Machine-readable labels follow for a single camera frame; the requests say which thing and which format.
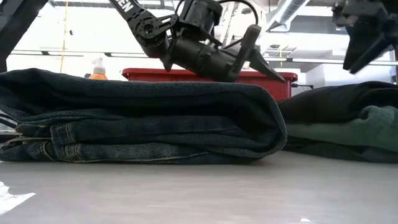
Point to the long ceiling light strip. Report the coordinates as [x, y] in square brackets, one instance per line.
[77, 53]

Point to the red plastic laundry basket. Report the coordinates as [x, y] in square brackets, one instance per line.
[280, 85]

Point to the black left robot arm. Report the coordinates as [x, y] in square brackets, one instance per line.
[146, 25]

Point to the dark teal garment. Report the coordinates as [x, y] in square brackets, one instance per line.
[140, 121]

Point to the black framed board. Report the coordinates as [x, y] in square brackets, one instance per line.
[303, 85]

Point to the silver ventilation duct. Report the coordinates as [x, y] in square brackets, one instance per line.
[286, 12]

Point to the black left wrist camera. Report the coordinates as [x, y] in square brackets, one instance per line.
[200, 15]

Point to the green knit shirt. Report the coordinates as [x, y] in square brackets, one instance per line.
[357, 130]

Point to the orange spray bottle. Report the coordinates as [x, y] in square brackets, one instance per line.
[99, 73]

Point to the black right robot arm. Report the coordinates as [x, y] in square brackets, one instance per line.
[391, 4]

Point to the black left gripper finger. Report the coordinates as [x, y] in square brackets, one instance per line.
[265, 67]

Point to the black garment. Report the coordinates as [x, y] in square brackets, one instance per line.
[335, 102]

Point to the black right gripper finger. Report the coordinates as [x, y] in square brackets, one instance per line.
[354, 46]
[371, 56]

